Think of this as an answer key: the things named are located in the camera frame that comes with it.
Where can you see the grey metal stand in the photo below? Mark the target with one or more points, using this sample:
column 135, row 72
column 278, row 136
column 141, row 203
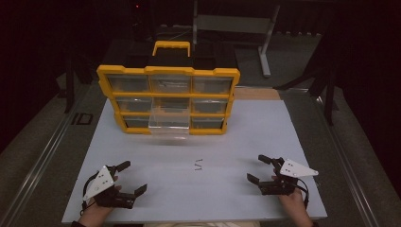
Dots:
column 235, row 24

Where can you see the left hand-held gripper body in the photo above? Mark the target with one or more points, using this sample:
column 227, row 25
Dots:
column 100, row 184

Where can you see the person's right hand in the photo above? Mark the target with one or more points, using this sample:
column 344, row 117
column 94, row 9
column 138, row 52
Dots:
column 292, row 201

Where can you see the black stand legs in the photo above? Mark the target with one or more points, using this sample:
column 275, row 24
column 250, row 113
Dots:
column 327, row 85

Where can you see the brown wooden board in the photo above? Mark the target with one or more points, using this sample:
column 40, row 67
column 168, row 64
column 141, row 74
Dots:
column 257, row 94

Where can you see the grid of clear drawers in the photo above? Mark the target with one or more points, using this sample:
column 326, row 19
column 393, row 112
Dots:
column 129, row 83

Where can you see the clear plastic drawer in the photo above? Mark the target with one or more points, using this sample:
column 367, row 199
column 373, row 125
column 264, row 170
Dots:
column 168, row 127

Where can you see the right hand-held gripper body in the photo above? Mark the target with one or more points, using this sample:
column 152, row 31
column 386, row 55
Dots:
column 296, row 170

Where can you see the person's left hand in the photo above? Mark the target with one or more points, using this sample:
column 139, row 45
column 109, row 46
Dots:
column 94, row 214

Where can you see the yellow black storage organizer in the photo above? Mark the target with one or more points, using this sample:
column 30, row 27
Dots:
column 170, row 69

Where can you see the metal floor rail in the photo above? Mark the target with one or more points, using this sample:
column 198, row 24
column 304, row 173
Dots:
column 41, row 164
column 346, row 157

